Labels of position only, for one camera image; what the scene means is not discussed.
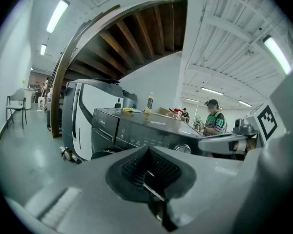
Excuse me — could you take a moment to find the dark grey washing machine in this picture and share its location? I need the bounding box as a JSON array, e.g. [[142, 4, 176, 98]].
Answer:
[[90, 107, 212, 161]]

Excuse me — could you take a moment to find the grey plastic appliance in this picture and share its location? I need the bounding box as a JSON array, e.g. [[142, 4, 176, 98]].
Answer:
[[122, 90, 139, 110]]

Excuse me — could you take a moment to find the grey folding chair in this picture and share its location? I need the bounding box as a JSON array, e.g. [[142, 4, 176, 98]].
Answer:
[[5, 88, 28, 130]]

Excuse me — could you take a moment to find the yellow drink bottle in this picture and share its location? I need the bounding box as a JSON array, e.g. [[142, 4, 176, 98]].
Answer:
[[144, 91, 155, 115]]

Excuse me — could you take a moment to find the white counter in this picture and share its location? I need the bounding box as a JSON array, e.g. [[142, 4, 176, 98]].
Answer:
[[22, 86, 36, 111]]

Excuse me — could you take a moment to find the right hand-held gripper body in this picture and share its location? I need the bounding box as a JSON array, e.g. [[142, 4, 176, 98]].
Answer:
[[244, 103, 287, 160]]

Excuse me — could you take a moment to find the person's right hand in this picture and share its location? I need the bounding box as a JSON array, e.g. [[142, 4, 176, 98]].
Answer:
[[234, 139, 257, 154]]

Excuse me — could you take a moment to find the grey gripper camera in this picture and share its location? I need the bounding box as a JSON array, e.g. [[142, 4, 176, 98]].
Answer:
[[233, 117, 260, 135]]

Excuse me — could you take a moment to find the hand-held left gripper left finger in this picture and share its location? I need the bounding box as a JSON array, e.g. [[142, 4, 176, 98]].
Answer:
[[4, 145, 167, 234]]

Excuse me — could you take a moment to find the white and grey service robot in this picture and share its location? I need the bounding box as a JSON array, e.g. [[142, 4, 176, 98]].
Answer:
[[60, 78, 125, 165]]

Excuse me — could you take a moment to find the silver metal control dial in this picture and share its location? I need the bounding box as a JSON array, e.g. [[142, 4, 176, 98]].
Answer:
[[173, 143, 193, 155]]

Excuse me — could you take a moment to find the clear jug with red cap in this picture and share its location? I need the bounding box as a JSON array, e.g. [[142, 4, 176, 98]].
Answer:
[[169, 107, 187, 122]]

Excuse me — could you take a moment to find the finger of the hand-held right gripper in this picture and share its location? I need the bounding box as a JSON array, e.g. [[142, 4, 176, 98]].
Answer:
[[197, 133, 247, 156]]

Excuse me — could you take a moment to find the wooden staircase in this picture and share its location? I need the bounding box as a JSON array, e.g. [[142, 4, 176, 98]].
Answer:
[[50, 0, 188, 139]]

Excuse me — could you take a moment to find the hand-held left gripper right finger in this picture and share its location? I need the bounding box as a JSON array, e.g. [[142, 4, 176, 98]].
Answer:
[[146, 145, 268, 232]]

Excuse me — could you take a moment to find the dark round washing machine door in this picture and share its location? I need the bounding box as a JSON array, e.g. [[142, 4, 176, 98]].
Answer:
[[90, 149, 124, 160]]

